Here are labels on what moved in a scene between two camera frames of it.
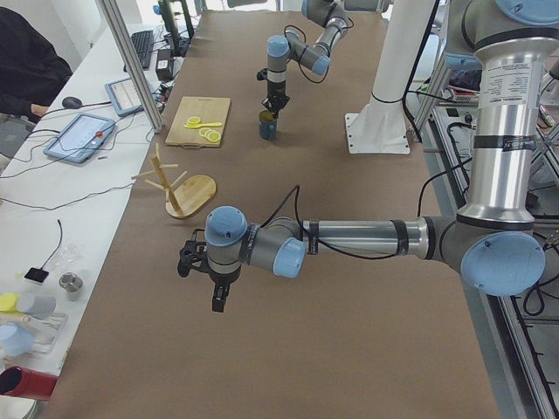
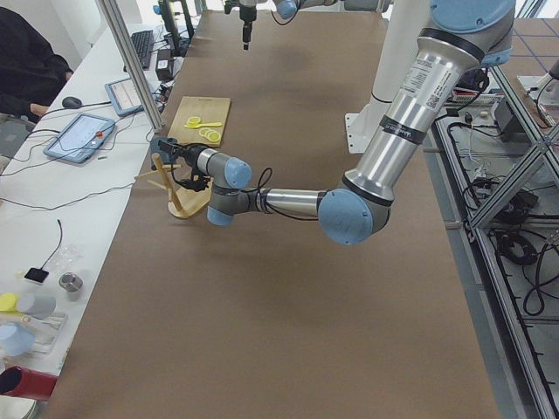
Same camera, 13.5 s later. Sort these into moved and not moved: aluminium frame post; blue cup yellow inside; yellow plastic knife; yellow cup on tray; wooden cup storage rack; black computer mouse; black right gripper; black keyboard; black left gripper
Moved: blue cup yellow inside; black left gripper; black right gripper
Not moved: yellow plastic knife; wooden cup storage rack; black keyboard; black computer mouse; yellow cup on tray; aluminium frame post
